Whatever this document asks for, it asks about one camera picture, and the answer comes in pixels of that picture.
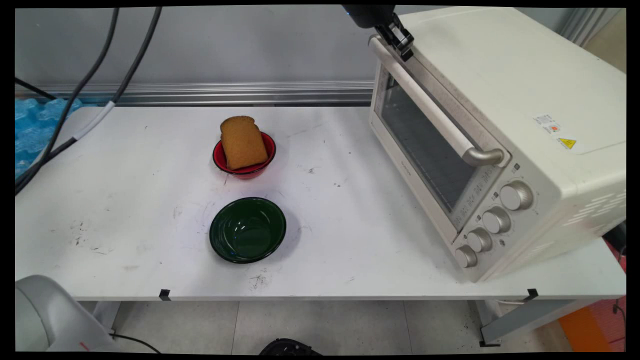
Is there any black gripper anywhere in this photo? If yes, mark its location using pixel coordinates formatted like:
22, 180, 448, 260
341, 5, 416, 63

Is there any cream glass oven door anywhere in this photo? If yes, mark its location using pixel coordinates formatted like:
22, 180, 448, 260
368, 34, 512, 246

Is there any cream toaster oven body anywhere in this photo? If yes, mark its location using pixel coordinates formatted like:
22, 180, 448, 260
368, 6, 627, 284

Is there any white oven label sticker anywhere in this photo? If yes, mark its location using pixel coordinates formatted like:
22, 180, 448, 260
533, 114, 562, 135

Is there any brown bread slice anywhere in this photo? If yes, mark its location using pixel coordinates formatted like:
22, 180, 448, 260
220, 116, 269, 171

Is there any red bowl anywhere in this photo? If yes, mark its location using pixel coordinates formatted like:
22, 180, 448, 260
212, 131, 277, 180

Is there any silver oven knob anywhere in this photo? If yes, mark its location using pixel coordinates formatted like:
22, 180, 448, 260
454, 245, 478, 269
500, 181, 534, 211
466, 227, 494, 253
481, 206, 512, 235

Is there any dark green bowl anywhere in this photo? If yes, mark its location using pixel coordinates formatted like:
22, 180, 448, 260
209, 197, 287, 264

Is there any black round floor object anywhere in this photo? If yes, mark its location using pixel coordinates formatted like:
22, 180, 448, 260
258, 338, 324, 356

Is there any red floor mat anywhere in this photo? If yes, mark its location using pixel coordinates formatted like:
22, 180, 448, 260
557, 239, 627, 352

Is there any blue foam sheet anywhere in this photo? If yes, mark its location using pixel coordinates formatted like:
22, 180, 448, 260
15, 97, 84, 179

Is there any aluminium rail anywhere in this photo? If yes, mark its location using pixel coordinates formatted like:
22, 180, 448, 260
15, 81, 375, 107

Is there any thick black cable white tape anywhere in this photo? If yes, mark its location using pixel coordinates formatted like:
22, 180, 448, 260
15, 7, 163, 196

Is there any grey table leg frame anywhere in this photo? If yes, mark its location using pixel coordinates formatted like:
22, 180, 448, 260
472, 299, 592, 348

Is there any thin black hanging cable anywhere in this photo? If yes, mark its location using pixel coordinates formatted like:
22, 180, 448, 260
15, 7, 121, 177

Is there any short black cable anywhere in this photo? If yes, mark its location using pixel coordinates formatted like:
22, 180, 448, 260
15, 77, 57, 101

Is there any black floor cable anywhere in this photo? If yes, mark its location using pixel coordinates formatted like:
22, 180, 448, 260
109, 332, 162, 354

